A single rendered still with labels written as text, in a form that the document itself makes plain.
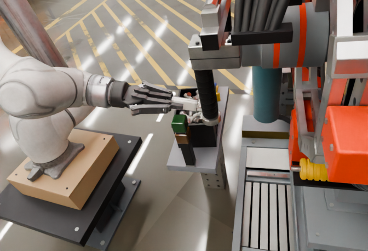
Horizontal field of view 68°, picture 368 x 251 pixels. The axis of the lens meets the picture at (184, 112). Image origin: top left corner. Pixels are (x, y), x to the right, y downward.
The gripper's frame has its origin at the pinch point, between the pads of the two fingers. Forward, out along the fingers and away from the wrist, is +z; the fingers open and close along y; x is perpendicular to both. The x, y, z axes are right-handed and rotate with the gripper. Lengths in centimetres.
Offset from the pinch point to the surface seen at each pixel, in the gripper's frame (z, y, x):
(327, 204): 53, -4, 34
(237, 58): 9.3, -14.3, -25.7
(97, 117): -65, 71, 91
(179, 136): 0.0, -3.5, 10.0
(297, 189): 48, 7, 44
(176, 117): -1.7, -1.1, 4.7
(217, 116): 8.5, -12.1, -9.0
